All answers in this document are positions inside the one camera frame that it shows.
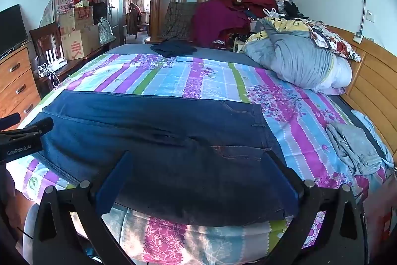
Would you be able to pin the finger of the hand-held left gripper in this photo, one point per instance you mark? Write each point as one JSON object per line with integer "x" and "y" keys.
{"x": 11, "y": 121}
{"x": 40, "y": 126}

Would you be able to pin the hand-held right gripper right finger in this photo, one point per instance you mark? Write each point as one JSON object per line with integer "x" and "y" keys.
{"x": 285, "y": 170}

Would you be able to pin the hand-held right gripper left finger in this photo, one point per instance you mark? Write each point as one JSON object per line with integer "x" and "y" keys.
{"x": 114, "y": 181}

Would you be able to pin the dark blue denim pants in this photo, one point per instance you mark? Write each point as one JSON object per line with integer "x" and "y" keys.
{"x": 155, "y": 144}

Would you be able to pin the folded dark navy pants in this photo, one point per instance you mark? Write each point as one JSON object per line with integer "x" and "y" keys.
{"x": 173, "y": 48}

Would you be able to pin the wooden dresser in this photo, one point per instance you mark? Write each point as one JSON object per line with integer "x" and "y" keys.
{"x": 15, "y": 85}

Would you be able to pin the white router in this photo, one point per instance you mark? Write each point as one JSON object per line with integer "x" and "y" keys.
{"x": 55, "y": 58}

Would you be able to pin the crumpled grey cloth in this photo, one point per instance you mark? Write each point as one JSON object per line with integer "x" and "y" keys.
{"x": 353, "y": 147}

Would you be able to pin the large cardboard box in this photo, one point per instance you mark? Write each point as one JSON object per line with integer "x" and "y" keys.
{"x": 80, "y": 44}

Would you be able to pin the black television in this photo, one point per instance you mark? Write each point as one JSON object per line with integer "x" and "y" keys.
{"x": 11, "y": 29}

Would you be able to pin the light blue cloth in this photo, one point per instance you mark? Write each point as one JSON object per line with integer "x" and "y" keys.
{"x": 383, "y": 147}

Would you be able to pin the rolled grey quilt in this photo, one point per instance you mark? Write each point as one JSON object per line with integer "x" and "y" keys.
{"x": 288, "y": 60}

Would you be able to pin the small cardboard box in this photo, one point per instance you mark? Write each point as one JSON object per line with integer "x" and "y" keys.
{"x": 76, "y": 19}

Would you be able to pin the patterned shopping bag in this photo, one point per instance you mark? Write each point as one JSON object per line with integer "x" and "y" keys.
{"x": 106, "y": 32}

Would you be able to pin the striped floral bed sheet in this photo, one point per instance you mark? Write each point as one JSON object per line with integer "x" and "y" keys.
{"x": 201, "y": 78}

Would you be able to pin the wooden headboard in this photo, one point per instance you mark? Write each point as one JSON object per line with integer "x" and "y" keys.
{"x": 372, "y": 78}

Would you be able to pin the floral pillow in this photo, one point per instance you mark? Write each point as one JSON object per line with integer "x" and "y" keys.
{"x": 335, "y": 41}

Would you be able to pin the yellow printed blanket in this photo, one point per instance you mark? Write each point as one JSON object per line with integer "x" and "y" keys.
{"x": 288, "y": 26}

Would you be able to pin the white plastic bag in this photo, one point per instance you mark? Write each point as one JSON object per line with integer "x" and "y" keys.
{"x": 273, "y": 13}

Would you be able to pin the maroon cloth pile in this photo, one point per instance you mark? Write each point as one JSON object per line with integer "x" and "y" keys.
{"x": 220, "y": 19}

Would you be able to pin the mixed clothes pile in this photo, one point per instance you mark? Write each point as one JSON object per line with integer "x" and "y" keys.
{"x": 285, "y": 2}

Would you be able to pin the plaid cloth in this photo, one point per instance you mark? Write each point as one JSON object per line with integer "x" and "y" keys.
{"x": 178, "y": 19}

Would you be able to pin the white wall socket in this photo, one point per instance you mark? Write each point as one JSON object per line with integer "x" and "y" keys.
{"x": 358, "y": 37}

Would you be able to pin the white wall switch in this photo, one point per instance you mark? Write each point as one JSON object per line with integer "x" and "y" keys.
{"x": 369, "y": 15}

